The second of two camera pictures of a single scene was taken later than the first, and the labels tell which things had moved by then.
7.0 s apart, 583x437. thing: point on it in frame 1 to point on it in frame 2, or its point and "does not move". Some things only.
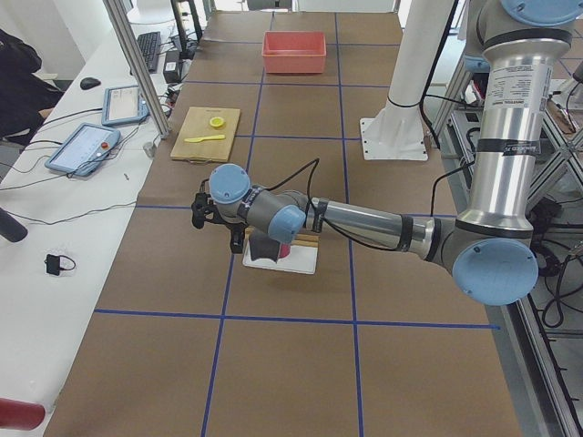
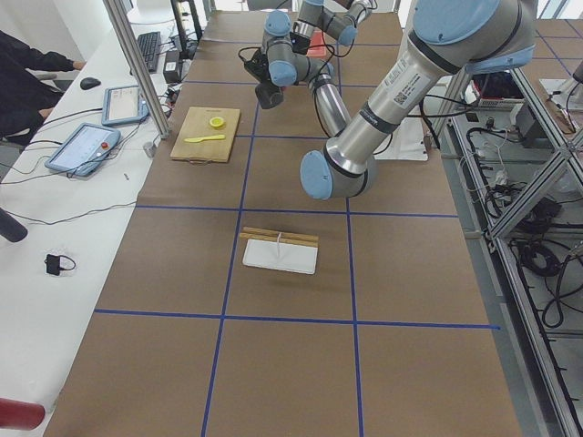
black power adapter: [172, 66] does not move
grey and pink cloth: [263, 247] to [270, 95]
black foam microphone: [11, 228] does not move
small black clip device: [53, 264] does not move
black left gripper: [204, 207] to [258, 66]
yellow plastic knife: [199, 139] does not move
